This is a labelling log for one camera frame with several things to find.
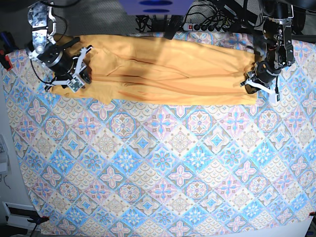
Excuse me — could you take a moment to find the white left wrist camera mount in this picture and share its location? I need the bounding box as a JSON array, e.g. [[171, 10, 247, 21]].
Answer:
[[240, 71, 281, 104]]

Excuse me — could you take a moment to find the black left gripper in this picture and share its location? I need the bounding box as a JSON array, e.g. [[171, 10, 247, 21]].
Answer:
[[245, 61, 279, 94]]

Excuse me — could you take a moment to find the blue base panel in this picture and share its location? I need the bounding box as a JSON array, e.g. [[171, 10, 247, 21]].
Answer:
[[119, 0, 194, 15]]

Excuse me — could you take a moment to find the black clamp bottom left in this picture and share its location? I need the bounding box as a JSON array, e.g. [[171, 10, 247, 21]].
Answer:
[[27, 215, 49, 225]]

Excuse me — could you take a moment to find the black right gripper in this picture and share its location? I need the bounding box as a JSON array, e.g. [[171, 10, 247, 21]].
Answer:
[[44, 46, 93, 86]]

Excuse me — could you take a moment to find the black red table clamp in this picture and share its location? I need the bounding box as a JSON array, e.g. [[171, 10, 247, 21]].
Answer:
[[0, 31, 17, 71]]

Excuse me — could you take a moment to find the white power strip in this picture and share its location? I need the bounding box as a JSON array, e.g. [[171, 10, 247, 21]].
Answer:
[[182, 23, 228, 33]]

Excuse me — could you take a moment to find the yellow T-shirt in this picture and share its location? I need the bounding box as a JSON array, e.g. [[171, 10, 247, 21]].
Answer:
[[51, 35, 257, 105]]

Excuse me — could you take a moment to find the patterned blue tile tablecloth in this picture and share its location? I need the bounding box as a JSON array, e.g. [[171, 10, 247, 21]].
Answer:
[[0, 41, 316, 237]]

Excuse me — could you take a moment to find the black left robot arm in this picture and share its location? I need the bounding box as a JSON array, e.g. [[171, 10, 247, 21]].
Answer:
[[240, 0, 295, 95]]

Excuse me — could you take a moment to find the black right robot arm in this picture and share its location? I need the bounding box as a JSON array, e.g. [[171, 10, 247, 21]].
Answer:
[[27, 0, 92, 92]]

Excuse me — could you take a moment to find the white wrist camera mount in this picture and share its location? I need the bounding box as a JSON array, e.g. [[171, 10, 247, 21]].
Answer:
[[44, 44, 94, 93], [240, 71, 281, 104]]

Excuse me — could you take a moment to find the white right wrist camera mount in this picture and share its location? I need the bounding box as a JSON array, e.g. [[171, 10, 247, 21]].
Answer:
[[44, 44, 94, 93]]

